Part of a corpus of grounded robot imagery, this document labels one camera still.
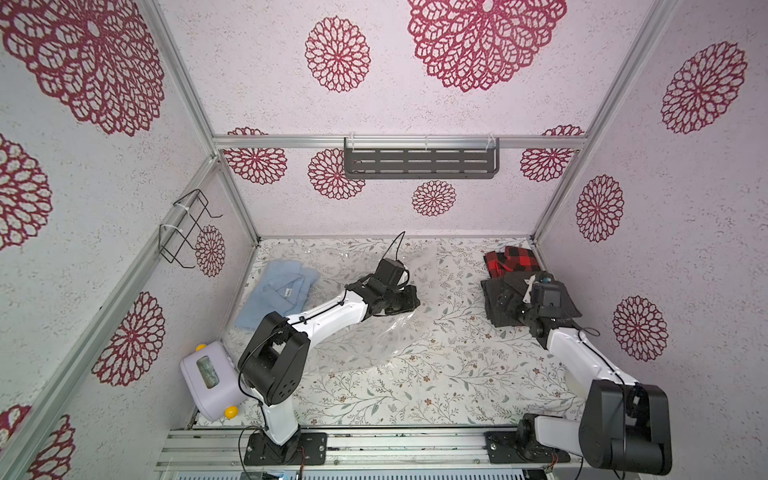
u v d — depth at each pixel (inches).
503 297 32.2
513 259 43.1
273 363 18.4
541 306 26.6
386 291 27.0
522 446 26.6
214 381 31.1
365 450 29.6
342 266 44.2
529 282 32.3
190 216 31.4
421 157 36.6
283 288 40.6
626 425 17.9
